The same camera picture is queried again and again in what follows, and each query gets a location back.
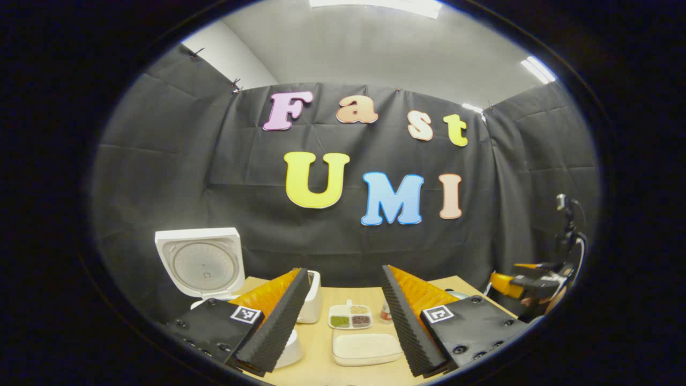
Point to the white toaster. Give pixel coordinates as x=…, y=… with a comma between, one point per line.
x=313, y=305

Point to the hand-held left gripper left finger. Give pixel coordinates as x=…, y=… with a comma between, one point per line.
x=278, y=327

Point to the white rice cooker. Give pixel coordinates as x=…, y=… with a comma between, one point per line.
x=203, y=262

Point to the black backdrop cloth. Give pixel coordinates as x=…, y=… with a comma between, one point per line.
x=214, y=187

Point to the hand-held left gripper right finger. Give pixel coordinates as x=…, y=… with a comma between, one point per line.
x=407, y=327

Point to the white divided bean dish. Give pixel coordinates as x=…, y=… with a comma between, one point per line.
x=351, y=316

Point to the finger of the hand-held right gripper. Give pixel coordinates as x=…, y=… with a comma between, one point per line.
x=506, y=284

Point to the clear container of white rice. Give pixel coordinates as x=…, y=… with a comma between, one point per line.
x=367, y=348

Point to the clear plastic bottle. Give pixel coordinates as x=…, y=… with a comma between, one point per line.
x=385, y=313

